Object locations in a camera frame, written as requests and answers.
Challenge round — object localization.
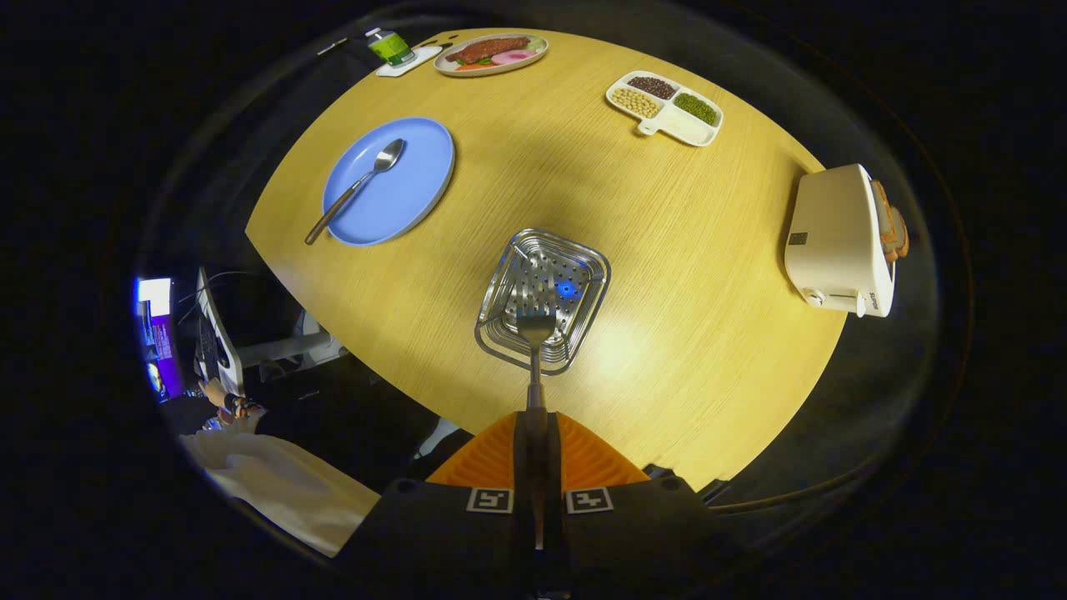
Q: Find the white laptop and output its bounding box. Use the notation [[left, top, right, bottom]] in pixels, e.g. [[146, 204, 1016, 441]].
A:
[[194, 267, 244, 393]]

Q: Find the white toaster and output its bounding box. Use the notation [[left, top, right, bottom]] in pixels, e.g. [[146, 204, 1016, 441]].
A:
[[784, 163, 897, 318]]

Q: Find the fork with wooden handle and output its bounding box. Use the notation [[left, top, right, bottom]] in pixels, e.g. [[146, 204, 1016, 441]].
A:
[[515, 304, 558, 551]]

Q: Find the green plastic bottle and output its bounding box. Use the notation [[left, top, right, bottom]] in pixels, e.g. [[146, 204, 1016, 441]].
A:
[[365, 27, 416, 68]]

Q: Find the white square coaster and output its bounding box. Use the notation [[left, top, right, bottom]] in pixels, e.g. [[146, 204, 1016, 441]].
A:
[[375, 44, 443, 78]]

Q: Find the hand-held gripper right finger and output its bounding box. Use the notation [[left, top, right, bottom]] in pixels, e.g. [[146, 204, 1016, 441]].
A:
[[544, 411, 747, 597]]

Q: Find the person's white clothing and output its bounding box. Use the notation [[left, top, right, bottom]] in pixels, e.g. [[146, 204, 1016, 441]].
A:
[[179, 417, 382, 558]]

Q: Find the blue plate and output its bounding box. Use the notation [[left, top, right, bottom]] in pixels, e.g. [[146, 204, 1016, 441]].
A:
[[322, 117, 456, 248]]

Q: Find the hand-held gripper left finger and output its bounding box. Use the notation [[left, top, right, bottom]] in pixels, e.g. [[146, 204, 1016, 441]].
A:
[[333, 411, 535, 597]]

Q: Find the plate of meat and vegetables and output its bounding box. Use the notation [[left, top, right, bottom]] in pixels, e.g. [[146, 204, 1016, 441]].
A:
[[433, 32, 550, 78]]

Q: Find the lit computer monitor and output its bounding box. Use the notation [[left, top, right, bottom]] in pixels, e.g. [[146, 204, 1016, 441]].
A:
[[133, 277, 186, 403]]

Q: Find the white divided dish of beans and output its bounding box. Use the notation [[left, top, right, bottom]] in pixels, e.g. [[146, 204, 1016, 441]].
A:
[[605, 70, 724, 148]]

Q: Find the grey desk frame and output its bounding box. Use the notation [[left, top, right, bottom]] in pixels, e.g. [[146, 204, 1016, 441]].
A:
[[238, 312, 351, 384]]

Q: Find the perforated metal basket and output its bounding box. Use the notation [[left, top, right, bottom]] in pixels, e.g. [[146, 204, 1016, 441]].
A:
[[474, 227, 612, 376]]

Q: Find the spoon with wooden handle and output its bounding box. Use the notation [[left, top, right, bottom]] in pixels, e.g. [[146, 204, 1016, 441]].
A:
[[304, 138, 406, 246]]

